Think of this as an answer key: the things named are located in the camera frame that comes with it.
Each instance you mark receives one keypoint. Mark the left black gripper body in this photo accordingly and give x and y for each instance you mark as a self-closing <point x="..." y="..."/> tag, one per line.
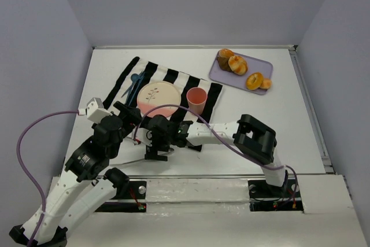
<point x="127" y="111"/>

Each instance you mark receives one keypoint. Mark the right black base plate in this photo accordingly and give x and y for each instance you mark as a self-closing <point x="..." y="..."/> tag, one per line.
<point x="266" y="198"/>

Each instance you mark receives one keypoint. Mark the glazed round bun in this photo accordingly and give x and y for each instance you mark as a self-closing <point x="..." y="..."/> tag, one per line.
<point x="238" y="65"/>

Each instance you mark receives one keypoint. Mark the blue fork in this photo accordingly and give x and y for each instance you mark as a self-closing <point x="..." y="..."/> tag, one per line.
<point x="141" y="74"/>

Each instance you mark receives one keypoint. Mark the blue knife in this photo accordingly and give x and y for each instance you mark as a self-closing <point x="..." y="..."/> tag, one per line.
<point x="139" y="85"/>

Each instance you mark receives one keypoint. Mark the cream and pink plate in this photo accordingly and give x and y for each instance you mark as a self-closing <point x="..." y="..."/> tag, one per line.
<point x="157" y="94"/>

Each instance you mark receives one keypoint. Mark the small round bun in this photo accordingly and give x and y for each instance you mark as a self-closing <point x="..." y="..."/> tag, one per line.
<point x="266" y="84"/>

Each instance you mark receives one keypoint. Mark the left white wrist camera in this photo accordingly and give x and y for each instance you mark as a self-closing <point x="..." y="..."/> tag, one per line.
<point x="95" y="111"/>

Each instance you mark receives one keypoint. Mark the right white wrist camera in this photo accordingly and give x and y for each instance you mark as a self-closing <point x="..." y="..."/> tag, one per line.
<point x="143" y="136"/>

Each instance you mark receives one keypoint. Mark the dark brown pastry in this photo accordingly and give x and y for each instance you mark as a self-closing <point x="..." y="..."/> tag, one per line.
<point x="223" y="64"/>

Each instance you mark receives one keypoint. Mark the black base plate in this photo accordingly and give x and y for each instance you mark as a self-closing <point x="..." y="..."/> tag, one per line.
<point x="266" y="198"/>
<point x="133" y="200"/>

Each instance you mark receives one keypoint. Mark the top glazed bun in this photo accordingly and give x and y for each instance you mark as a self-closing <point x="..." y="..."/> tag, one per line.
<point x="225" y="53"/>

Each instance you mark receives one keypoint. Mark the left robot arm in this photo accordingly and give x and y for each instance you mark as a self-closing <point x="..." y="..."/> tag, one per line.
<point x="83" y="166"/>

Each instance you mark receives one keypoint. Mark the orange bagel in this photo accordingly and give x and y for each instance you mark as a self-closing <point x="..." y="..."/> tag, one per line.
<point x="254" y="81"/>

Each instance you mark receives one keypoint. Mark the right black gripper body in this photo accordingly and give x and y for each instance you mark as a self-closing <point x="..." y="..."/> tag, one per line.
<point x="156" y="157"/>

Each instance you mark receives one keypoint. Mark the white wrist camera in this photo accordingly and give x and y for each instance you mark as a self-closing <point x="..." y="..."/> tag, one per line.
<point x="95" y="111"/>
<point x="143" y="136"/>

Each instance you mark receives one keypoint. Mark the black white striped placemat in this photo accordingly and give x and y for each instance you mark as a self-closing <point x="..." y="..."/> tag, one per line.
<point x="157" y="73"/>

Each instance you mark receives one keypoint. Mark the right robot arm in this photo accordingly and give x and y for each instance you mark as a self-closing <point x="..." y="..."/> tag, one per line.
<point x="250" y="138"/>

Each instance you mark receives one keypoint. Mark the metal tongs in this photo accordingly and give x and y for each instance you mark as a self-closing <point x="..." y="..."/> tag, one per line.
<point x="133" y="161"/>

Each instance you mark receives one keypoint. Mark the lavender tray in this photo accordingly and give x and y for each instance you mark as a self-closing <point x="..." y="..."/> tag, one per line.
<point x="216" y="74"/>

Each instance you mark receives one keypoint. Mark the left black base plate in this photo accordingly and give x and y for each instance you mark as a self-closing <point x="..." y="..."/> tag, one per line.
<point x="133" y="200"/>

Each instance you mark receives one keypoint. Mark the blue spoon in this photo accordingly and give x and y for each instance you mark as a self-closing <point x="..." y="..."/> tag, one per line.
<point x="134" y="78"/>

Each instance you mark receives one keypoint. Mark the pink cup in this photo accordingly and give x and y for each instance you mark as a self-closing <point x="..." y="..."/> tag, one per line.
<point x="196" y="98"/>

